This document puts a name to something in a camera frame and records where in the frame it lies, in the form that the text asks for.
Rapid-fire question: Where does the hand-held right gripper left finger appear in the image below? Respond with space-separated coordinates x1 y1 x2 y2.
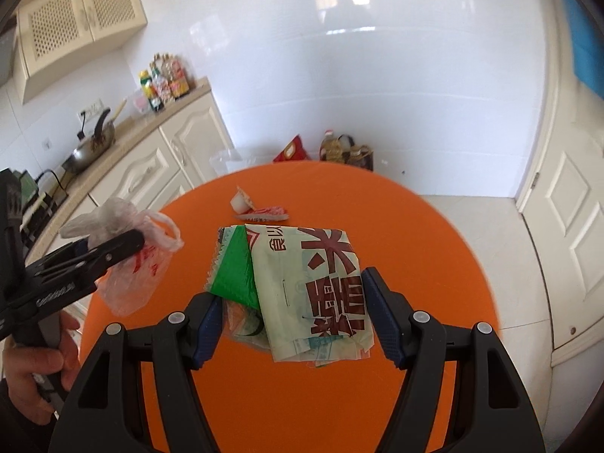
48 291 225 453

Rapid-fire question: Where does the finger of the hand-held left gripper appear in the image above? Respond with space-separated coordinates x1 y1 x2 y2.
27 240 90 273
26 229 145 294

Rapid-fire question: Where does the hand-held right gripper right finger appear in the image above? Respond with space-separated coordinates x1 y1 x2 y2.
361 267 545 453

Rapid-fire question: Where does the clear plastic bag red print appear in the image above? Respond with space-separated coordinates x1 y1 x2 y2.
59 197 185 317

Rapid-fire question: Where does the clear crinkled wrapper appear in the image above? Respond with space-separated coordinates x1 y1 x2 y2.
225 299 272 351

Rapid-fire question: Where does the green zigzag-edged wrapper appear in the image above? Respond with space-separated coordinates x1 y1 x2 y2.
205 225 260 310

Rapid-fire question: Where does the pale green printed packet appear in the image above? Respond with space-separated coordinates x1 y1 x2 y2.
244 224 376 363

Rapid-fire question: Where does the red white striped wrapper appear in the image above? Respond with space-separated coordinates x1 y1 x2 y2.
234 205 290 222

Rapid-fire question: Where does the person's left forearm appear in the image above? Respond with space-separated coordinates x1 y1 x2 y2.
0 382 52 453

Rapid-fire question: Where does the person's left hand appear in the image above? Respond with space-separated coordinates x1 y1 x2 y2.
2 314 82 411

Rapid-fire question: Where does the green kitchen appliance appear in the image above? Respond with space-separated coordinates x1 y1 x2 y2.
19 172 41 203

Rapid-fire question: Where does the small white plastic cup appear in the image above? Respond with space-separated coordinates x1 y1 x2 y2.
230 186 256 213

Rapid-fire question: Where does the cream base cabinet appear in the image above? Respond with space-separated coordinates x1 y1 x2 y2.
19 78 237 265

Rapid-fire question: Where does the clear plastic floor bag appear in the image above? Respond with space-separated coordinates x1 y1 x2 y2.
209 148 258 180

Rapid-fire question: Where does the clear plastic jug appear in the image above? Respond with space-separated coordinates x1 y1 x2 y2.
126 89 151 116

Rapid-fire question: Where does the dark bag with bottle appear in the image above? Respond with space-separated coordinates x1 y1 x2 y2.
344 134 374 172

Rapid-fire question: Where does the cooking oil bottle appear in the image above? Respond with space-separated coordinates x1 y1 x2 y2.
320 129 345 161

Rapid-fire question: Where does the red packet bag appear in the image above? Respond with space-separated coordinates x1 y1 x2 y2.
274 134 310 163

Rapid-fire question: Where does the grey range hood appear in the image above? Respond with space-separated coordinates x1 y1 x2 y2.
0 28 17 88

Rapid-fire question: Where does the white panel door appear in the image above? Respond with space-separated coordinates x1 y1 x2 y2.
514 0 604 369

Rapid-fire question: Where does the cream lattice door cabinet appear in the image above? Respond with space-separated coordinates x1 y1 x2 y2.
14 0 148 105

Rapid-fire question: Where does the blue apron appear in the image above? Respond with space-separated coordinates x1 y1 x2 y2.
559 0 604 100

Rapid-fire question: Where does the steel wok black handle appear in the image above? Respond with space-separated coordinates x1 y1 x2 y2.
61 108 117 174

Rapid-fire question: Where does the black power cable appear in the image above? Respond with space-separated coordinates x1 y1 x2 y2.
35 113 88 199

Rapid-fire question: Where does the white wall socket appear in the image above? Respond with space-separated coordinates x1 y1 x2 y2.
78 98 105 119

